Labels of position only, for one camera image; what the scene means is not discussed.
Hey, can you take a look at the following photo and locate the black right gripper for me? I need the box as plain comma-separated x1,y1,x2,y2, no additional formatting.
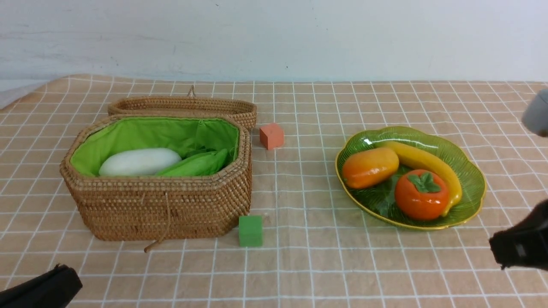
489,199,548,271

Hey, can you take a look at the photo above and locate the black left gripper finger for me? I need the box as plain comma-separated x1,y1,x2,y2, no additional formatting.
0,264,83,308

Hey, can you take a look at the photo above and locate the orange toy persimmon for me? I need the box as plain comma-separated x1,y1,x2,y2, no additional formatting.
395,169,450,221

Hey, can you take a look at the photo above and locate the yellow toy banana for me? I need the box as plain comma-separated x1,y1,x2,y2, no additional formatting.
380,141,462,217

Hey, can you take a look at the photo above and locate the white toy radish with leaves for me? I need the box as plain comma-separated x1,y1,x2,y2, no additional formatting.
98,148,182,177

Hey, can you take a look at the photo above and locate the orange yellow toy mango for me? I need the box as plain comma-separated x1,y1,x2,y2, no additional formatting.
341,148,399,190

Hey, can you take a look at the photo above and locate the green toy bitter gourd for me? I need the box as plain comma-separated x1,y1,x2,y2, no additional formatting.
156,149,229,177

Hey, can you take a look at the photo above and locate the woven wicker basket green lining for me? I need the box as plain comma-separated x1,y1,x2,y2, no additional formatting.
60,113,252,242

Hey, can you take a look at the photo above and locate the green glass leaf plate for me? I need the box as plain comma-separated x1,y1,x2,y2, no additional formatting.
335,126,487,231

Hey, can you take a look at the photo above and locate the green foam cube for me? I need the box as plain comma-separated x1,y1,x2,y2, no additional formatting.
238,215,263,247

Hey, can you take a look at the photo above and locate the checkered beige tablecloth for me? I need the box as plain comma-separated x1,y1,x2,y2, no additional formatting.
0,76,547,308

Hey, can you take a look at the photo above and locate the woven wicker basket lid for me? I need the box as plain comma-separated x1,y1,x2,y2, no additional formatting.
107,86,257,130

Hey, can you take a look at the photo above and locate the orange foam cube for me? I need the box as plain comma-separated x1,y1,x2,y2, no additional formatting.
259,123,285,150

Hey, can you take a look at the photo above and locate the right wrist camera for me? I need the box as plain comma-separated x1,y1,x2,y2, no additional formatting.
522,88,548,138

